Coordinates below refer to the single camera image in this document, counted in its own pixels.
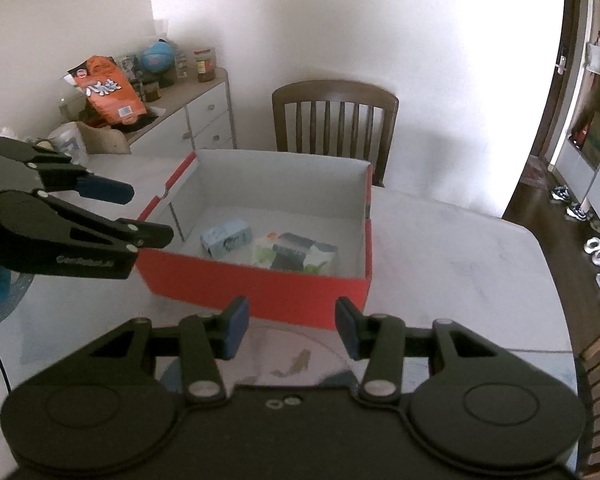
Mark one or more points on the dark white sneaker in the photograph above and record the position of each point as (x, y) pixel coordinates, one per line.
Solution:
(576, 211)
(560, 193)

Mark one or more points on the white sideboard cabinet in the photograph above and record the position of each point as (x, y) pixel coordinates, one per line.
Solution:
(205, 110)

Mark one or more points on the red cardboard box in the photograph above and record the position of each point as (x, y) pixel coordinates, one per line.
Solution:
(280, 295)

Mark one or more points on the white green packet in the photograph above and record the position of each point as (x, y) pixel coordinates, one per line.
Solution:
(262, 256)

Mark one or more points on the red bag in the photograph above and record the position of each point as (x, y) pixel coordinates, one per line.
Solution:
(580, 132)

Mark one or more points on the light wooden tray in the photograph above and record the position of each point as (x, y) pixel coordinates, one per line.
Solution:
(105, 141)

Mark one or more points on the light blue tissue pack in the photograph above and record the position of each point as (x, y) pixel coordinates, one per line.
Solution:
(225, 237)

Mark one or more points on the red lidded jar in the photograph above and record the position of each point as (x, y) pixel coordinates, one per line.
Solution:
(205, 67)

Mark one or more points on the clear plastic bottle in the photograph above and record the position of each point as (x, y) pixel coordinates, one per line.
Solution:
(181, 64)

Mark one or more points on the white marble desktop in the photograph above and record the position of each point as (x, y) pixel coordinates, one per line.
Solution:
(455, 260)

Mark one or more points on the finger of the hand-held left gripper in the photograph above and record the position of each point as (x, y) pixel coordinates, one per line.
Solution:
(130, 235)
(105, 190)

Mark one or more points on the blue globe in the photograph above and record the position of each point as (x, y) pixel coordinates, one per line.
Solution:
(157, 57)

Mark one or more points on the white patterned cup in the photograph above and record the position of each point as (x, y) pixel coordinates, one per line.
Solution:
(70, 142)

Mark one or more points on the brown wooden chair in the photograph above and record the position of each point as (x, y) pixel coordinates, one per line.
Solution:
(330, 90)

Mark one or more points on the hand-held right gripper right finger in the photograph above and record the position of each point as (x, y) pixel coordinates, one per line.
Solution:
(346, 330)

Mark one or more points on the orange snack bag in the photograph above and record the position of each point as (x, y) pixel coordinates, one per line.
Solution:
(110, 95)

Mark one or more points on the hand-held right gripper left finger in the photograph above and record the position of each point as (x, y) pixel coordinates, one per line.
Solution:
(235, 330)

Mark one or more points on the clear plastic bag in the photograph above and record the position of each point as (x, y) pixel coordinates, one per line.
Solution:
(5, 132)

